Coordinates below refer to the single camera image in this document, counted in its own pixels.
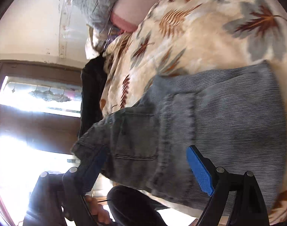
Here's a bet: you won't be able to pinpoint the white pillow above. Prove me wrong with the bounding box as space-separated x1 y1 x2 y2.
85 25 107 60

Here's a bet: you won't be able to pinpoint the pink bolster cushion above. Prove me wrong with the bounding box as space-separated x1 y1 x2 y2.
110 0 189 33

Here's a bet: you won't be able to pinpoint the leaf-printed cream blanket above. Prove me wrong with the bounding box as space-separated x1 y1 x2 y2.
96 0 287 225

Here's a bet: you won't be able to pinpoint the person's left hand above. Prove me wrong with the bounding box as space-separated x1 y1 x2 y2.
86 195 114 225

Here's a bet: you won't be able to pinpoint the wooden stained glass door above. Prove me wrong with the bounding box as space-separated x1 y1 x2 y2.
0 60 84 219

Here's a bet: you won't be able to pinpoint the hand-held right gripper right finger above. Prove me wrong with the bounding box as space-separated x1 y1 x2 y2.
185 145 270 226

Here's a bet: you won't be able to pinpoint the grey-blue denim pants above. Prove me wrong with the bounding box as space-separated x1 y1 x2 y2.
71 60 287 217

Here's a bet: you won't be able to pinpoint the black jacket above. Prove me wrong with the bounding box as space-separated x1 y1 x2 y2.
78 54 109 142

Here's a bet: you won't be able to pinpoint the purple patterned cloth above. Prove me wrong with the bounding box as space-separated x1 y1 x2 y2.
103 26 124 50

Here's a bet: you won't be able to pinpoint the grey quilted blanket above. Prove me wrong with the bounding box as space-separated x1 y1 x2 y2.
65 0 135 29

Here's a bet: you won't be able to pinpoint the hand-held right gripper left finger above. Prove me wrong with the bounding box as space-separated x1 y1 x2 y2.
23 145 108 226

